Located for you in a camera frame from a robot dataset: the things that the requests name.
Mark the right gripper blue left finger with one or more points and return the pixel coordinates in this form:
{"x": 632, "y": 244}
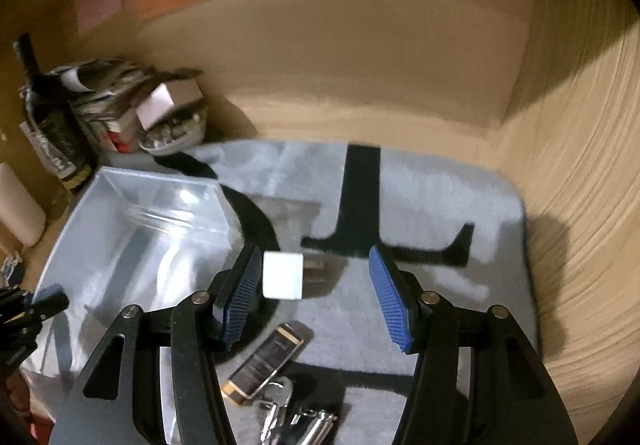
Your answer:
{"x": 236, "y": 294}

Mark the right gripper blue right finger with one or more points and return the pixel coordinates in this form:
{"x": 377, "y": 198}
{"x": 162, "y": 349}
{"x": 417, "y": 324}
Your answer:
{"x": 398, "y": 294}

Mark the white power adapter plug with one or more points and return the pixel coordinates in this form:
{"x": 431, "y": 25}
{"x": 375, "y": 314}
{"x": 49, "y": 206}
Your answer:
{"x": 285, "y": 274}

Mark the silver keys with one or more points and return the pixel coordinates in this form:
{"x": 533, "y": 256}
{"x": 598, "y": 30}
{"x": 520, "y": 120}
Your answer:
{"x": 273, "y": 401}

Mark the clear plastic storage bin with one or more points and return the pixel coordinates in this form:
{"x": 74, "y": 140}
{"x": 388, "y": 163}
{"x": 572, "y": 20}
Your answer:
{"x": 133, "y": 238}

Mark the silver metal flashlight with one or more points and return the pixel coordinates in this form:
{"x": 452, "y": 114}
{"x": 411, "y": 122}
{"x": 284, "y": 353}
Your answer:
{"x": 311, "y": 427}

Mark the black gold rectangular lighter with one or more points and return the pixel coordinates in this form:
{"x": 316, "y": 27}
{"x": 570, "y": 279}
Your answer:
{"x": 264, "y": 363}

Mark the beige cushioned pad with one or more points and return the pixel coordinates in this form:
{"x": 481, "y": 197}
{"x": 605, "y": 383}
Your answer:
{"x": 20, "y": 212}

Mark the grey black patterned mat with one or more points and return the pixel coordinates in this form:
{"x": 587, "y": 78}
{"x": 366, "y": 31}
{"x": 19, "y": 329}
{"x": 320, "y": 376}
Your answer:
{"x": 458, "y": 228}

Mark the dark wine bottle elephant label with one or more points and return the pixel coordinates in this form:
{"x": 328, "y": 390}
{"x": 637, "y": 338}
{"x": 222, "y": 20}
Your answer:
{"x": 56, "y": 128}

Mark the bowl of polished stones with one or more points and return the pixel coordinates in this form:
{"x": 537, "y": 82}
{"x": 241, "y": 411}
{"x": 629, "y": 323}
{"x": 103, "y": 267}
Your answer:
{"x": 182, "y": 131}

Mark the white folded card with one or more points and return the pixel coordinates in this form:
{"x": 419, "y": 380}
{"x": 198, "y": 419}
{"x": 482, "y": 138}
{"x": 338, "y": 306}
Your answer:
{"x": 166, "y": 99}

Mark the stack of magazines and books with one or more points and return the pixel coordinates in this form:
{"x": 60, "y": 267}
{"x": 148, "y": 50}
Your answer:
{"x": 104, "y": 95}

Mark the pink paper note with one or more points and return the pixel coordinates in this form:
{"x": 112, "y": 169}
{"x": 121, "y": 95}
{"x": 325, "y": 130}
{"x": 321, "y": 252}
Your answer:
{"x": 92, "y": 13}

